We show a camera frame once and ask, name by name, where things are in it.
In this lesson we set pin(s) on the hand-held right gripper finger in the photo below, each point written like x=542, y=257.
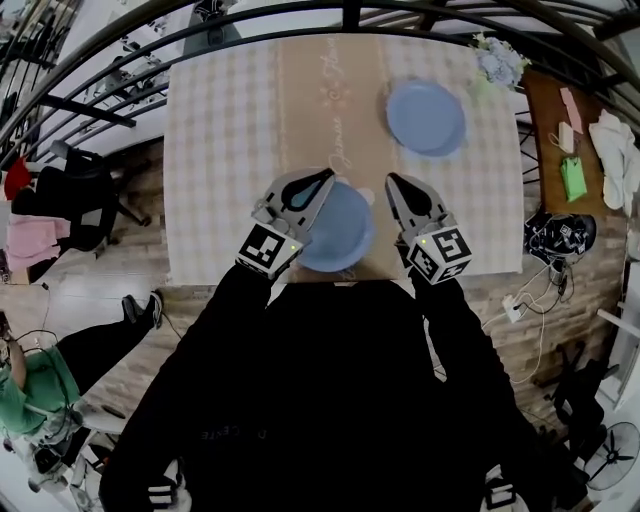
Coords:
x=395, y=205
x=427, y=195

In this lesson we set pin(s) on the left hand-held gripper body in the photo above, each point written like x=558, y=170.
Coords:
x=265, y=247

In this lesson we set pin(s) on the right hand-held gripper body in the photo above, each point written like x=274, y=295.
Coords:
x=440, y=255

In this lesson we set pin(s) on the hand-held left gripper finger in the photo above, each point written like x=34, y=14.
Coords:
x=292, y=179
x=320, y=202

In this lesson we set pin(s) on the blue plate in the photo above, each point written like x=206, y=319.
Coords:
x=425, y=119
x=345, y=235

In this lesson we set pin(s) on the person's right forearm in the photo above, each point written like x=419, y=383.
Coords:
x=460, y=330

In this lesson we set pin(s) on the person's left forearm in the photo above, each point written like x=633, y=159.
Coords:
x=220, y=320

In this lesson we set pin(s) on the checked tablecloth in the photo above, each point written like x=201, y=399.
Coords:
x=220, y=165

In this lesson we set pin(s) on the beige table runner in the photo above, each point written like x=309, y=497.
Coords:
x=320, y=110

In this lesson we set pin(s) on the white power strip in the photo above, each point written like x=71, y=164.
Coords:
x=513, y=310

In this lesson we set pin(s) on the black bin of gripper gear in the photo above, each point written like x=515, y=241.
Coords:
x=560, y=235

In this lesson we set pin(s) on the green paper bag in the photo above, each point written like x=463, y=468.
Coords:
x=573, y=178

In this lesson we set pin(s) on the cream small box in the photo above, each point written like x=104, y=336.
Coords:
x=565, y=137

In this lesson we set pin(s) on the pale blue flower bouquet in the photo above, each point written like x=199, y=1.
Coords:
x=500, y=62

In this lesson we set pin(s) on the brown wooden side table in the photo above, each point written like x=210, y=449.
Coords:
x=550, y=105

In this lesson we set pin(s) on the person's black top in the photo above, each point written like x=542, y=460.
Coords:
x=325, y=400

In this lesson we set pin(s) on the pink paper box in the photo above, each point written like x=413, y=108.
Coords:
x=571, y=107

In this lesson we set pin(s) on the white crumpled cloth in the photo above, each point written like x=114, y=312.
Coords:
x=615, y=160

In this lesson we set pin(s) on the black office chair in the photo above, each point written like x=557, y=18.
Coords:
x=70, y=200

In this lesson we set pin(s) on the black metal railing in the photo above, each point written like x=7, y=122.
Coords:
x=125, y=65

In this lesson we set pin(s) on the black chair with star base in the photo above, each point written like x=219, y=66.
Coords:
x=582, y=400

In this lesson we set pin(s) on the pink cloth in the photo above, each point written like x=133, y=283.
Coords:
x=35, y=240

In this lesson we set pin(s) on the person's right shoe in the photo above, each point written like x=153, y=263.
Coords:
x=500, y=492

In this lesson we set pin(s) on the person's shoe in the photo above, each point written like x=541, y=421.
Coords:
x=165, y=487
x=500, y=492

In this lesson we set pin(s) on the red cloth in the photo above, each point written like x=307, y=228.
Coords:
x=17, y=177

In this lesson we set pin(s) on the person's left shoe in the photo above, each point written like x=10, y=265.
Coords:
x=165, y=487

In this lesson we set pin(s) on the standing fan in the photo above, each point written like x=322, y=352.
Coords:
x=612, y=456

